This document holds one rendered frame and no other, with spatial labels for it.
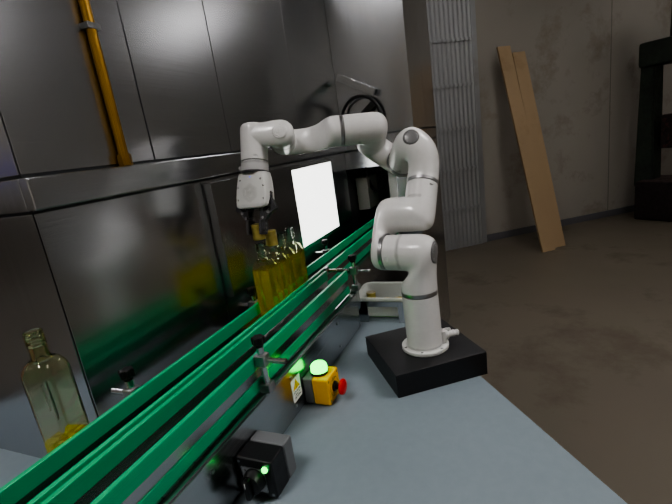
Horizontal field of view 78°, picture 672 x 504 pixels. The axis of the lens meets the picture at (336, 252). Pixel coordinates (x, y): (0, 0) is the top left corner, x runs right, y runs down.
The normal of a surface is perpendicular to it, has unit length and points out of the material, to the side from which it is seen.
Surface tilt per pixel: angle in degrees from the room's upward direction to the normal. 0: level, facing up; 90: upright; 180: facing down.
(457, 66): 90
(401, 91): 90
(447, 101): 90
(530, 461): 0
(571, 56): 90
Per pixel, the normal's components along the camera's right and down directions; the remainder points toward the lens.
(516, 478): -0.14, -0.96
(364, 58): -0.36, 0.28
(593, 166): 0.24, 0.21
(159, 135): 0.92, -0.04
